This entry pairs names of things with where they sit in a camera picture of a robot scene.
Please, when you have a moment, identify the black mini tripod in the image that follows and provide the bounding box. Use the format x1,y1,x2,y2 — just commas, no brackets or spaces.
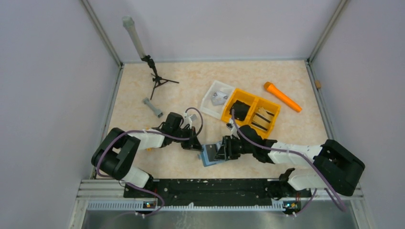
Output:
141,55,179,100

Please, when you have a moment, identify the black block in bin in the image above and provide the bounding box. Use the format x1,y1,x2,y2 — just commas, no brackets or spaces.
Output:
230,100,250,121

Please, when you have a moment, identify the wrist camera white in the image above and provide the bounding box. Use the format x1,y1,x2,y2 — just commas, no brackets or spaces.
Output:
183,113,197,126
226,123,235,131

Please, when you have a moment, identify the grey tube on tripod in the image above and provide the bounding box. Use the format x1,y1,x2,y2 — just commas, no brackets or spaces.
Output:
122,16,147,60

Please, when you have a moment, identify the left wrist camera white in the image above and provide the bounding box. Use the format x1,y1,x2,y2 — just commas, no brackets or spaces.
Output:
183,113,197,126

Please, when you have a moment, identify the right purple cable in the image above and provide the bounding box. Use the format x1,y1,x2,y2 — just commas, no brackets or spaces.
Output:
230,109,347,216

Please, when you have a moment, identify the small brown wall knob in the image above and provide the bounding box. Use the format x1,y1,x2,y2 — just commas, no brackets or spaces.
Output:
314,80,321,90

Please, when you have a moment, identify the yellow two-compartment bin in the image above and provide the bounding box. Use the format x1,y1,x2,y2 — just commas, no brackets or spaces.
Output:
221,88,281,138

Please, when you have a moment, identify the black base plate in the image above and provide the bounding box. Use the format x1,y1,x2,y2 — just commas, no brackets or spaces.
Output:
123,178,312,207

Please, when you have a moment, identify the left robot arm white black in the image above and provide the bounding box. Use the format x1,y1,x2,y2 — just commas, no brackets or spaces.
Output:
91,112,203,197

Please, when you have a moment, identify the blue card holder wallet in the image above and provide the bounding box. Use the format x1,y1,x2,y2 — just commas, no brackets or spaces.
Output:
198,142,225,167

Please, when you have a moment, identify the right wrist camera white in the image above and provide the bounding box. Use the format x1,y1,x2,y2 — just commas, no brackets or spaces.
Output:
226,123,235,131

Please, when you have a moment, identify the grey dumbbell-shaped part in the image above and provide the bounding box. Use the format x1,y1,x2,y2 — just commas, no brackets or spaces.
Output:
142,98,163,118

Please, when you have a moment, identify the orange plastic cone handle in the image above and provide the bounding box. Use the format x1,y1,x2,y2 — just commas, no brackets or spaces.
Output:
264,82,302,113

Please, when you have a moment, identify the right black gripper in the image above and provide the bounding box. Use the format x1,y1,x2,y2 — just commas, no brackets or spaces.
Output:
214,135,255,160

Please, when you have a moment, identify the gold credit card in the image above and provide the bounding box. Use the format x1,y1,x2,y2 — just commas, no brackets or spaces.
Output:
252,107,274,130

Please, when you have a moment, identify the silver foil packet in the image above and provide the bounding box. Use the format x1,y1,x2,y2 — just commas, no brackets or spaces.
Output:
211,91,229,106

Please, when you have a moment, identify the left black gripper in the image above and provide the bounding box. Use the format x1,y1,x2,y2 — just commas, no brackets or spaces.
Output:
172,126,203,151

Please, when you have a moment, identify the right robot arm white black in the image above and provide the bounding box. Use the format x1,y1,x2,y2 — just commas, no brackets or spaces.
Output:
214,125,365,197

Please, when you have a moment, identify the white plastic tray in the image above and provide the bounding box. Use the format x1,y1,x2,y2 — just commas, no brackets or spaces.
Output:
200,80,235,119

